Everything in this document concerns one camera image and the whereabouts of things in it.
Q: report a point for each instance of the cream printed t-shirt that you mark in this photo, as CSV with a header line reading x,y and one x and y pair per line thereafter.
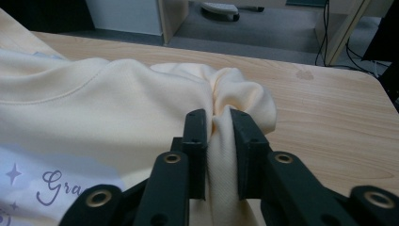
x,y
94,103

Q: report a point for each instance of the white cabinet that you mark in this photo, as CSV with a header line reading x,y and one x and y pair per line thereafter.
x,y
125,14

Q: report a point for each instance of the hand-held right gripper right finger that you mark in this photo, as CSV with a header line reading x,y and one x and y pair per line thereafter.
x,y
249,150

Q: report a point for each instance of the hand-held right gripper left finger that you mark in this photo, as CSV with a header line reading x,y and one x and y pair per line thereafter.
x,y
196,150

